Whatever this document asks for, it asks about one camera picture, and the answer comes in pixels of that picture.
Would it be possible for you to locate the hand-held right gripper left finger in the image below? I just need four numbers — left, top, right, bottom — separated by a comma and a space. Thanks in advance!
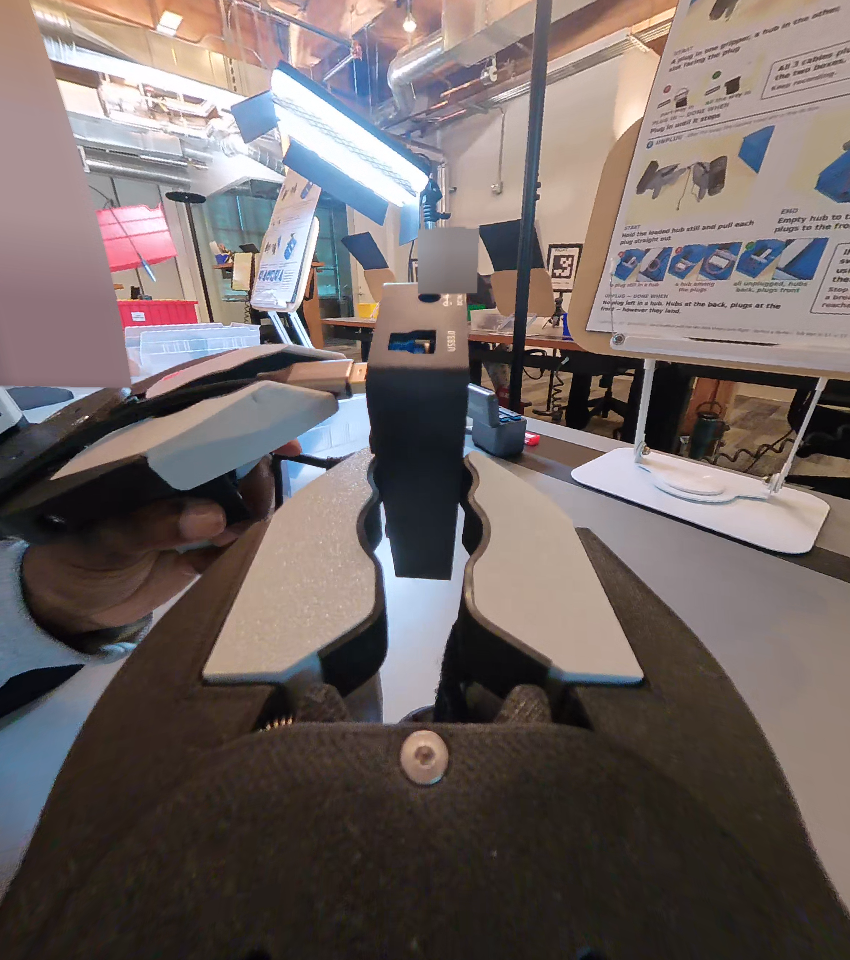
202, 448, 390, 687

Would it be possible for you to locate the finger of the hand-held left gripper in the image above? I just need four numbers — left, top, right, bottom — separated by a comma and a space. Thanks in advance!
50, 378, 340, 493
143, 343, 355, 399

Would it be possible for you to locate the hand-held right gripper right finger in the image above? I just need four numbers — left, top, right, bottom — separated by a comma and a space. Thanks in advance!
461, 451, 648, 687

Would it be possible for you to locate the clear plastic bin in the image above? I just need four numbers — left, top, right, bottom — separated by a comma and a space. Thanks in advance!
123, 321, 357, 387

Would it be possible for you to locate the black usb hub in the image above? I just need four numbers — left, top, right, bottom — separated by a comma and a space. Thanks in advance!
363, 282, 469, 581

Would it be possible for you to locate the person's left hand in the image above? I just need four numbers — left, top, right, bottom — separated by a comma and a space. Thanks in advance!
20, 441, 304, 642

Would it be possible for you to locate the red storage tote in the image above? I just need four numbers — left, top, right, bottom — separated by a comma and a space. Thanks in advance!
116, 298, 199, 331

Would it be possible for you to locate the small grey box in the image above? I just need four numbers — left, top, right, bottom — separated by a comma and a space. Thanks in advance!
468, 384, 531, 457

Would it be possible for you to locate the red fabric panel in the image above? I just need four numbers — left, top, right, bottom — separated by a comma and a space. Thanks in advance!
95, 204, 180, 276

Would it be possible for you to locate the black floor lamp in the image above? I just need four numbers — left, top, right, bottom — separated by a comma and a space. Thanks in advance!
164, 191, 217, 325

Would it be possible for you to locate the studio light panel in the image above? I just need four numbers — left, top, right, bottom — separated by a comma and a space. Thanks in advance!
232, 61, 433, 226

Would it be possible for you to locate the black square marker tag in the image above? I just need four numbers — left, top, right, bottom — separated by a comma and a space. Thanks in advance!
547, 243, 584, 294

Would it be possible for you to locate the black stand pole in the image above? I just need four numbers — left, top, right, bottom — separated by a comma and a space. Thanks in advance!
509, 0, 555, 412

